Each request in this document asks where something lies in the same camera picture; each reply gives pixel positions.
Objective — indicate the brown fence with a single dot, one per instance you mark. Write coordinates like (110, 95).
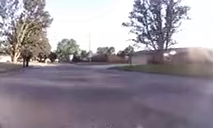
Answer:
(109, 59)

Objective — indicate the row of distant trees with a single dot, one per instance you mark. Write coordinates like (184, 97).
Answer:
(110, 51)

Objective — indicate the utility pole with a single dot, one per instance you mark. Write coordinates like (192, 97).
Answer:
(89, 46)

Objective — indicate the grey asphalt road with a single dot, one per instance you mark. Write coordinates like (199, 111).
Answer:
(104, 96)

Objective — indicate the round green tree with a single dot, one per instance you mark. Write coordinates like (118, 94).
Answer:
(67, 49)

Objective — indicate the tall bare-branched tree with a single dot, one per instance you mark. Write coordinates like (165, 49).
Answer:
(157, 23)

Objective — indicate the grass lawn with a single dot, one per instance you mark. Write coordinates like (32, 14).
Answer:
(174, 69)

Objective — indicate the low brick building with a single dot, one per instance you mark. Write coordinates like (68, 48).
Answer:
(180, 56)

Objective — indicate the person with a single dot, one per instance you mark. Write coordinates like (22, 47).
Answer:
(26, 58)

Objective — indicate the large leafy tree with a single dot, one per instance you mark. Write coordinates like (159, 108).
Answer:
(22, 30)

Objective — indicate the grass verge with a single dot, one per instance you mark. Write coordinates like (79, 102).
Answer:
(4, 67)

